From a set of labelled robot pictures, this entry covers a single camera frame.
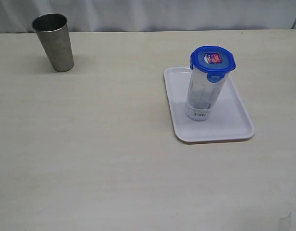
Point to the tall clear plastic container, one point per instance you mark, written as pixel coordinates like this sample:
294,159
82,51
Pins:
202,95

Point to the blue plastic container lid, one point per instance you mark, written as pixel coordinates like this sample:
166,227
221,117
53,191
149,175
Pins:
215,61

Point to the stainless steel tumbler cup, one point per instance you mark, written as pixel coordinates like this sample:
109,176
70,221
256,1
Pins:
52,31

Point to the white rectangular plastic tray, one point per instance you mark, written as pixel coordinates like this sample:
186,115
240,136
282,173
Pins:
227,120

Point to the white backdrop curtain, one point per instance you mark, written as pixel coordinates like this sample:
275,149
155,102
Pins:
16,16

